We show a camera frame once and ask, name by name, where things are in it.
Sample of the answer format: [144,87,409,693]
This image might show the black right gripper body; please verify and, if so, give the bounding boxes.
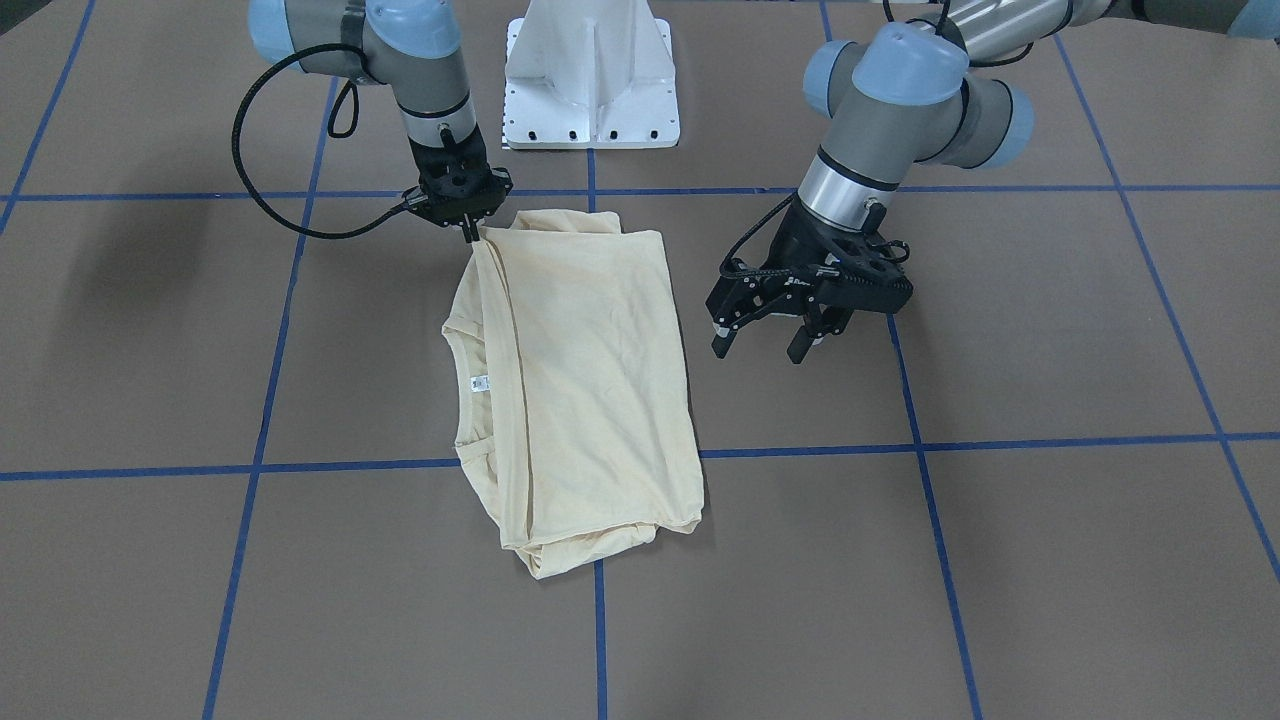
[399,140,513,231]

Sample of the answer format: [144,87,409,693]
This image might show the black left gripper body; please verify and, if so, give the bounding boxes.
[705,195,914,323]

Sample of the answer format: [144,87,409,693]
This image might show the beige long-sleeve printed shirt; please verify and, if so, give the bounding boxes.
[442,209,705,579]

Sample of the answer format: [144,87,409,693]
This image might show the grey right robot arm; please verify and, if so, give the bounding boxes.
[230,1,513,243]

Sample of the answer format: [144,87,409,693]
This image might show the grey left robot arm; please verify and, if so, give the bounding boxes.
[707,1,1277,364]

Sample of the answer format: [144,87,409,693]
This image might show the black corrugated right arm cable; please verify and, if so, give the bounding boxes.
[232,42,426,241]

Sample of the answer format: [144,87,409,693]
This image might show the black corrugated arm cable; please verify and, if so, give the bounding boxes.
[721,190,911,286]
[232,42,426,241]

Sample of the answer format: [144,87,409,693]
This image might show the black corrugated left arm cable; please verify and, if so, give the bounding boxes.
[721,190,911,286]

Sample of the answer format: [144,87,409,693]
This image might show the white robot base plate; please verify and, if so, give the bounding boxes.
[502,1,682,151]

